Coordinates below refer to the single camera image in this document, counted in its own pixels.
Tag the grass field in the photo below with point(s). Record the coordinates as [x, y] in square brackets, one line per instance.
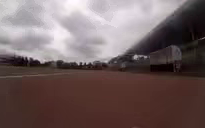
[16, 69]

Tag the grandstand with roof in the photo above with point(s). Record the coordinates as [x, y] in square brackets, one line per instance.
[186, 36]

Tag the white box trailer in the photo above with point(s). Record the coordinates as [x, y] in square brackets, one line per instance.
[165, 57]

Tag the white kerb line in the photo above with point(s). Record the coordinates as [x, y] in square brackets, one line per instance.
[23, 75]

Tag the low long building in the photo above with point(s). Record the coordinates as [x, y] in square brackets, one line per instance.
[0, 59]

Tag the red running track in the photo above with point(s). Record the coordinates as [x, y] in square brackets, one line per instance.
[100, 100]

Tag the row of trees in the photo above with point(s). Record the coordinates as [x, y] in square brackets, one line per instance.
[70, 64]

